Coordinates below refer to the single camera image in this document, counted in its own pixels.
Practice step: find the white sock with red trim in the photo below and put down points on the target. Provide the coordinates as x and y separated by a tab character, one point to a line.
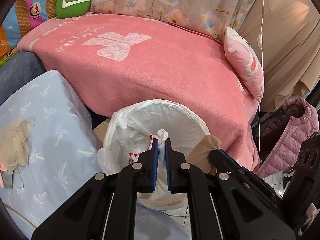
162	135

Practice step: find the light blue palm print cover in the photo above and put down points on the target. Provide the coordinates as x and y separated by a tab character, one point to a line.
62	130

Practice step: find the white bin with plastic liner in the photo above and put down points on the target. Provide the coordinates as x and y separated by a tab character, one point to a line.
162	115

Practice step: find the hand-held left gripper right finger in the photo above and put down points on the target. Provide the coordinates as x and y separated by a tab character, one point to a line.
169	165

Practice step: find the pink down jacket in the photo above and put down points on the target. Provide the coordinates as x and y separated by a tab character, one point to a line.
282	145

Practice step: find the beige curtain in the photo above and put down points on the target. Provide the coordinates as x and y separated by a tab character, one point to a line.
290	42

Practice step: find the beige sheer stocking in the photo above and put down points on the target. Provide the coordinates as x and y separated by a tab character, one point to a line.
15	140

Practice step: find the green cushion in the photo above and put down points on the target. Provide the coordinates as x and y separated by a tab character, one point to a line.
75	5

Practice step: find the pink and white pillow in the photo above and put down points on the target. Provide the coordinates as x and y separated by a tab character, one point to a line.
245	62

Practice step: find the beige cardboard piece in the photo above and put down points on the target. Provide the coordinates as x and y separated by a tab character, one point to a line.
101	130

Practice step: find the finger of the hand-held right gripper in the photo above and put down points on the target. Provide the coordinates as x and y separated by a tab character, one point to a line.
232	161

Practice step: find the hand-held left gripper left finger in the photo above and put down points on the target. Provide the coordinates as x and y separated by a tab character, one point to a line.
155	165

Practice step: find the pink cloth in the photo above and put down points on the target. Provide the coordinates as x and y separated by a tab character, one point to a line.
2	166

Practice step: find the colourful monkey print pillow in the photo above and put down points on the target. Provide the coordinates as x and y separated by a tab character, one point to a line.
25	7

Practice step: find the brown stocking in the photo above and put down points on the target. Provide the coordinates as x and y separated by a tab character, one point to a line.
202	152

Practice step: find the floral beige pillow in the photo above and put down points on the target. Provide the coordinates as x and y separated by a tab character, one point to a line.
175	0

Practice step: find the pink fleece blanket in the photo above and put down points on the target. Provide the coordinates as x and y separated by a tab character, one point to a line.
150	75

